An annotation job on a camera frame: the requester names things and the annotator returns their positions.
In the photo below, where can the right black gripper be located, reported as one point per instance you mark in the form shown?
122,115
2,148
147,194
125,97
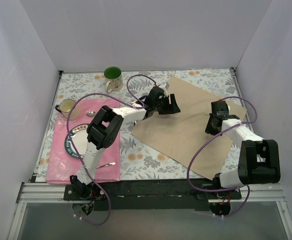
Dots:
211,125

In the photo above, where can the cream enamel cup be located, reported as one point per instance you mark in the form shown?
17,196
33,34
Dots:
65,109

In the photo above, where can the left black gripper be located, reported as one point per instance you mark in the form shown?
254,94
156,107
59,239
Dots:
166,104

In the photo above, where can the floral mug green inside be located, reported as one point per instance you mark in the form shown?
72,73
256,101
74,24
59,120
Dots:
114,79

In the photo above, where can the silver spoon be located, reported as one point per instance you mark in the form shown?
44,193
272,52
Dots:
91,113

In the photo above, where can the aluminium frame rail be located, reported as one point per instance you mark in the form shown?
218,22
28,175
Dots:
48,193

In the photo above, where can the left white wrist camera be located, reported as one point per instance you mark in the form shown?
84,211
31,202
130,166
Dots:
165,87

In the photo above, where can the white plate with blue rim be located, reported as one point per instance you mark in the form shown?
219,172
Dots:
79,138

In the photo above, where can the beige cloth napkin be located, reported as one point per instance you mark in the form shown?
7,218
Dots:
180,135

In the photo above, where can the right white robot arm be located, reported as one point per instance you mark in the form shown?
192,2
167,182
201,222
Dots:
259,161

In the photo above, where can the silver fork on placemat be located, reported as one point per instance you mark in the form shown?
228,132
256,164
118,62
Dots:
107,165

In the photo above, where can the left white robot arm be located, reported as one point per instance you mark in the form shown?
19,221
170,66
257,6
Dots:
105,126

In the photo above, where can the floral tablecloth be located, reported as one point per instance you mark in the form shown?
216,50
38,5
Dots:
137,160

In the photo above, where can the pink placemat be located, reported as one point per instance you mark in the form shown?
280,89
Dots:
61,166

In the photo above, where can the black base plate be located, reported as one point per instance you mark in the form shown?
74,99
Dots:
151,195

